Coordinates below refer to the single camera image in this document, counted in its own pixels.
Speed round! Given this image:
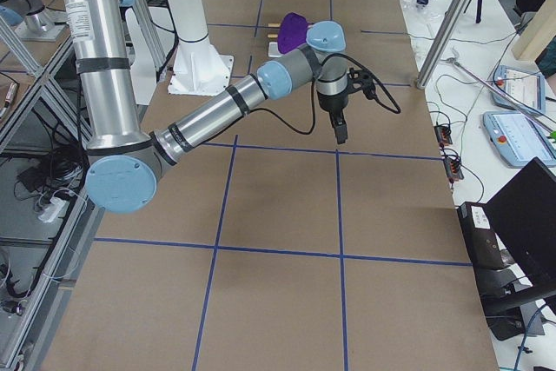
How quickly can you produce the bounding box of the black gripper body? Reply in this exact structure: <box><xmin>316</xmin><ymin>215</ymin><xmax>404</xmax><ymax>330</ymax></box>
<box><xmin>318</xmin><ymin>93</ymin><xmax>348</xmax><ymax>126</ymax></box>

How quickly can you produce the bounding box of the purple towel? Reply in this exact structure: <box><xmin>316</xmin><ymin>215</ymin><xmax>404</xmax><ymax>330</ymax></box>
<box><xmin>277</xmin><ymin>12</ymin><xmax>310</xmax><ymax>55</ymax></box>

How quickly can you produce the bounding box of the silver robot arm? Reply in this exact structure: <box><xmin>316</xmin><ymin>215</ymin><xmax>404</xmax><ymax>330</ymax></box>
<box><xmin>63</xmin><ymin>0</ymin><xmax>348</xmax><ymax>213</ymax></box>

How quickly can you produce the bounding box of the white rack base tray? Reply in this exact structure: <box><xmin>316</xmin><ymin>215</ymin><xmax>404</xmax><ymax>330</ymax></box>
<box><xmin>268</xmin><ymin>42</ymin><xmax>283</xmax><ymax>58</ymax></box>

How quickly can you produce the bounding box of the orange connector block far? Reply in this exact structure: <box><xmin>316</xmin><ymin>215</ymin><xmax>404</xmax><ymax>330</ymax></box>
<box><xmin>434</xmin><ymin>124</ymin><xmax>453</xmax><ymax>148</ymax></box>

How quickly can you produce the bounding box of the orange connector block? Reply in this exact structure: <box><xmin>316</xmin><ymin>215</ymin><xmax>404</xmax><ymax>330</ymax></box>
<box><xmin>434</xmin><ymin>124</ymin><xmax>453</xmax><ymax>148</ymax></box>
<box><xmin>443</xmin><ymin>155</ymin><xmax>464</xmax><ymax>183</ymax></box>

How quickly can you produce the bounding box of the orange connector block near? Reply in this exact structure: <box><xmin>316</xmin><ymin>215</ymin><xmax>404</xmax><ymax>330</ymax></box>
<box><xmin>443</xmin><ymin>155</ymin><xmax>464</xmax><ymax>183</ymax></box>

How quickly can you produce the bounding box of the teach pendant near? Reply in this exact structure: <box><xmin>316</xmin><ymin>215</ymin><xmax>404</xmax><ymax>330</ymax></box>
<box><xmin>482</xmin><ymin>111</ymin><xmax>555</xmax><ymax>168</ymax></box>

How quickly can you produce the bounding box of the teach pendant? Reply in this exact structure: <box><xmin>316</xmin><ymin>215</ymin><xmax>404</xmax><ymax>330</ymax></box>
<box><xmin>482</xmin><ymin>111</ymin><xmax>555</xmax><ymax>168</ymax></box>
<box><xmin>493</xmin><ymin>65</ymin><xmax>546</xmax><ymax>113</ymax></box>

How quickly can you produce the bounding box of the teach pendant far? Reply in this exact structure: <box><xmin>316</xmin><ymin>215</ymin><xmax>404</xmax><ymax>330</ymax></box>
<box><xmin>493</xmin><ymin>65</ymin><xmax>546</xmax><ymax>113</ymax></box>

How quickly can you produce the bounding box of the black box device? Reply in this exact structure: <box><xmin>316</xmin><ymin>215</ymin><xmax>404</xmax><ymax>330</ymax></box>
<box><xmin>457</xmin><ymin>202</ymin><xmax>509</xmax><ymax>270</ymax></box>

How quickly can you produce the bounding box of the white paddle board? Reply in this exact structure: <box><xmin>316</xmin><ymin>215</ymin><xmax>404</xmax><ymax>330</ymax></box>
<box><xmin>126</xmin><ymin>9</ymin><xmax>157</xmax><ymax>105</ymax></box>

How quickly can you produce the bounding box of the black monitor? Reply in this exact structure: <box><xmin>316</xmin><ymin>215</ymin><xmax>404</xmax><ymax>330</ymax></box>
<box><xmin>485</xmin><ymin>157</ymin><xmax>555</xmax><ymax>282</ymax></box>

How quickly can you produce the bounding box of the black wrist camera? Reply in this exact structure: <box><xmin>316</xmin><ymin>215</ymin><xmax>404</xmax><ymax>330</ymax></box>
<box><xmin>347</xmin><ymin>68</ymin><xmax>376</xmax><ymax>100</ymax></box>

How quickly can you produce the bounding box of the white pedestal column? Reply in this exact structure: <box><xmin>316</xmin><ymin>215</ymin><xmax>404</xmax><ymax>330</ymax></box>
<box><xmin>168</xmin><ymin>0</ymin><xmax>234</xmax><ymax>96</ymax></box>

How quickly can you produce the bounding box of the aluminium frame post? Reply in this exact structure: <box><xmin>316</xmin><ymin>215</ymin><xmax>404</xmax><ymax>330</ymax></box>
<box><xmin>415</xmin><ymin>0</ymin><xmax>470</xmax><ymax>89</ymax></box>

